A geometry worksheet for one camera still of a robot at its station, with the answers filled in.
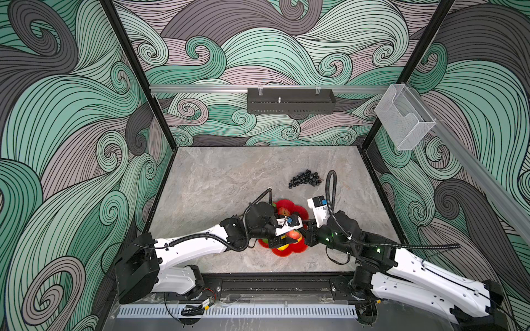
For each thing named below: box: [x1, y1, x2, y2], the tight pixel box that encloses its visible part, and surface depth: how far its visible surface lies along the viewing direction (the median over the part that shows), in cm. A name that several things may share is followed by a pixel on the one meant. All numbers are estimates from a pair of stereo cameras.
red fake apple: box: [278, 206, 291, 216], surface depth 89 cm
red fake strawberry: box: [285, 228, 301, 240], surface depth 68 cm
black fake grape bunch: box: [288, 168, 325, 189], surface depth 104 cm
